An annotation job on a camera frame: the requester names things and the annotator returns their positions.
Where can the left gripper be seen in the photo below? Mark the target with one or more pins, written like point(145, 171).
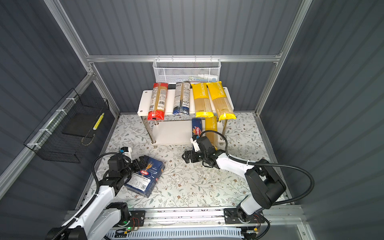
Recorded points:
point(143, 164)

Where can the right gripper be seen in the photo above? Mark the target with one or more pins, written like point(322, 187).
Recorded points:
point(193, 153)

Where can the blue Barilla pasta box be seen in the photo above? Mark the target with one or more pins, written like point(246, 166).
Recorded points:
point(143, 182)

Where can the blue Barilla spaghetti box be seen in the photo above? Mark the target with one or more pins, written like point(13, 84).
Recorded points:
point(197, 128)

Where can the yellow Pastatime spaghetti bag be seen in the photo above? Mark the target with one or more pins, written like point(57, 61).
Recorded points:
point(220, 101)
point(202, 102)
point(211, 124)

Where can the dark blue spaghetti bag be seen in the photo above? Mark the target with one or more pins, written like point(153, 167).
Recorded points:
point(182, 98)

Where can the red spaghetti bag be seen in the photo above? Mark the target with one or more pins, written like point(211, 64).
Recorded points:
point(158, 102)

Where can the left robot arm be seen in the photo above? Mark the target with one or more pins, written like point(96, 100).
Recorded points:
point(95, 219)

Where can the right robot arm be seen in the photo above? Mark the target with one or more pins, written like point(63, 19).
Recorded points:
point(264, 183)

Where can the white two-tier shelf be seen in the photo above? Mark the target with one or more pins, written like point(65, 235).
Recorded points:
point(167, 132)

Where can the yellow marker pen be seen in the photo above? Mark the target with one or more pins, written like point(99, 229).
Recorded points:
point(98, 122)

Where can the pens in white basket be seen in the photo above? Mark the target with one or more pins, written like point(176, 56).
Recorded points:
point(203, 78)

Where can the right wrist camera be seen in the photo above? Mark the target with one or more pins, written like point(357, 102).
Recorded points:
point(196, 147)

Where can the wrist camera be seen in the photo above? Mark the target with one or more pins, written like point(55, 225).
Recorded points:
point(126, 151)
point(196, 147)

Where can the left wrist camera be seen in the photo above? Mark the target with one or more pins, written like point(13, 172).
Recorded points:
point(126, 151)

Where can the black wire basket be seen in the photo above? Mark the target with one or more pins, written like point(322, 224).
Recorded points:
point(68, 134)

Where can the white wire mesh basket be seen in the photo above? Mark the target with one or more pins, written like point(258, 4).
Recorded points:
point(174, 72)

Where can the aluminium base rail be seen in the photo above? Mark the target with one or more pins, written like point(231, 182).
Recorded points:
point(213, 217)

